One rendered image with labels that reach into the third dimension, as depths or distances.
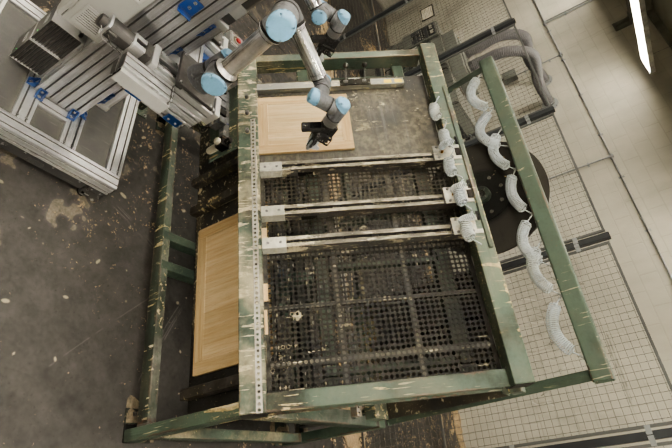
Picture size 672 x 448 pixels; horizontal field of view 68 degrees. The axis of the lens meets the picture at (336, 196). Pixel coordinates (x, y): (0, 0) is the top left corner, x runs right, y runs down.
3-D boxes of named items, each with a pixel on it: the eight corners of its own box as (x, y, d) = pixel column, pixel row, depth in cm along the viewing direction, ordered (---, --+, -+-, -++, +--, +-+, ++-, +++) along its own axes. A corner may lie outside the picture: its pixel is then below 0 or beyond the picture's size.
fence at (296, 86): (257, 88, 320) (256, 84, 317) (401, 81, 329) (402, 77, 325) (257, 94, 317) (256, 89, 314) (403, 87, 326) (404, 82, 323)
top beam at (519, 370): (416, 54, 343) (419, 42, 335) (430, 53, 344) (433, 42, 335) (507, 389, 229) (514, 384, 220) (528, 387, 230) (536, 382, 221)
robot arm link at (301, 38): (271, -5, 214) (315, 89, 244) (267, 5, 206) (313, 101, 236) (296, -15, 211) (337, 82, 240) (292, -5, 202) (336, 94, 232)
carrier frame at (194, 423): (157, 111, 364) (242, 57, 329) (275, 187, 467) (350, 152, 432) (121, 443, 250) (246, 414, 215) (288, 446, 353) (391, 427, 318)
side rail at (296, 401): (267, 397, 228) (265, 392, 219) (498, 373, 238) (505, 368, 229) (268, 416, 224) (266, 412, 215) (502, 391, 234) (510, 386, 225)
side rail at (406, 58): (257, 67, 338) (255, 55, 329) (415, 60, 348) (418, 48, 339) (257, 74, 335) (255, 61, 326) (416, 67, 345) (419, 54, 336)
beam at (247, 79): (239, 68, 337) (237, 55, 328) (257, 67, 338) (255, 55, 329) (241, 419, 223) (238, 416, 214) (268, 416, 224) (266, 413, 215)
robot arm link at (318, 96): (307, 91, 233) (327, 102, 236) (304, 104, 224) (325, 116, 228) (315, 79, 228) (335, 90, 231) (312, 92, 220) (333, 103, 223)
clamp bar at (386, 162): (260, 167, 288) (256, 141, 267) (458, 154, 299) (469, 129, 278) (260, 181, 283) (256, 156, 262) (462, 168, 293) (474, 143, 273)
